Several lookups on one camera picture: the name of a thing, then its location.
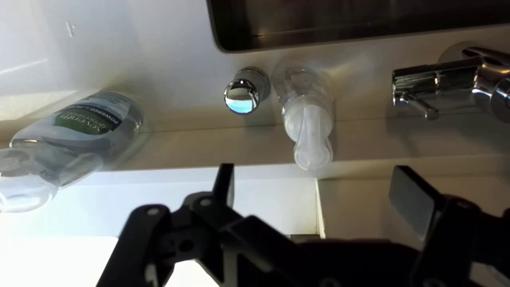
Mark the chrome kitchen faucet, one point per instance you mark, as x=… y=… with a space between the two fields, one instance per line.
x=478 y=74

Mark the clear green-label dish soap bottle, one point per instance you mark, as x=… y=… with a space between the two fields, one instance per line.
x=65 y=145

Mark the clear pump soap bottle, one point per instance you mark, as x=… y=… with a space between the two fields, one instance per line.
x=306 y=113

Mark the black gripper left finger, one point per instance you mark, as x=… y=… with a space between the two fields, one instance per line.
x=154 y=239

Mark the chrome sink button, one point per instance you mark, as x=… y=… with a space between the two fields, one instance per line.
x=245 y=91

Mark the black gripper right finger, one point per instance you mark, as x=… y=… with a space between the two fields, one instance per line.
x=456 y=231

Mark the stainless steel sink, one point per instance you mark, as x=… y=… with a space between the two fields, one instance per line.
x=263 y=24

